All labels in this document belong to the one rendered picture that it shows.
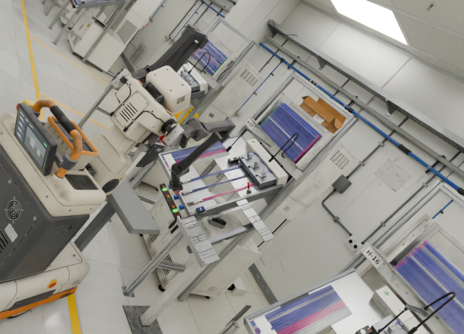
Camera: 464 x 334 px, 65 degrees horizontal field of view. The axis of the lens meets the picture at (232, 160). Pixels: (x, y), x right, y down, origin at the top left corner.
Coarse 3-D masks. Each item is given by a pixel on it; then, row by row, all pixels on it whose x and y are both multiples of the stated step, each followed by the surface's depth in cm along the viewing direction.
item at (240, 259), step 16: (160, 208) 308; (160, 224) 300; (176, 224) 288; (208, 224) 273; (240, 224) 326; (160, 240) 293; (176, 256) 275; (192, 256) 265; (240, 256) 293; (256, 256) 304; (160, 272) 279; (176, 272) 269; (224, 272) 296; (240, 272) 307; (208, 288) 301; (224, 288) 312
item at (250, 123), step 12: (324, 96) 271; (336, 108) 260; (252, 120) 299; (264, 132) 285; (276, 144) 274; (324, 144) 253; (336, 144) 259; (312, 156) 255; (324, 156) 261; (300, 168) 257; (312, 168) 263; (168, 264) 251; (180, 264) 262
